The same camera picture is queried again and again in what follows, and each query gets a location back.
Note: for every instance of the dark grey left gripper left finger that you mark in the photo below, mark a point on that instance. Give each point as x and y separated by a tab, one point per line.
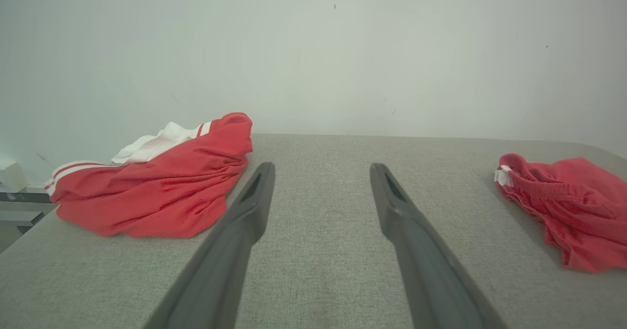
220	260

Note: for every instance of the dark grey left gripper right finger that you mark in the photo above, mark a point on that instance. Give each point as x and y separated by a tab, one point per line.
421	260

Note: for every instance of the red shirt with white sleeves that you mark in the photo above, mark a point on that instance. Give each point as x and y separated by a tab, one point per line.
161	192

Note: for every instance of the red shorts with white stripe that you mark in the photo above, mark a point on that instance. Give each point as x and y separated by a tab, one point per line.
578	211

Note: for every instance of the white box at wall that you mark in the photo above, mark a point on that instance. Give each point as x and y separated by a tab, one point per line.
11	176

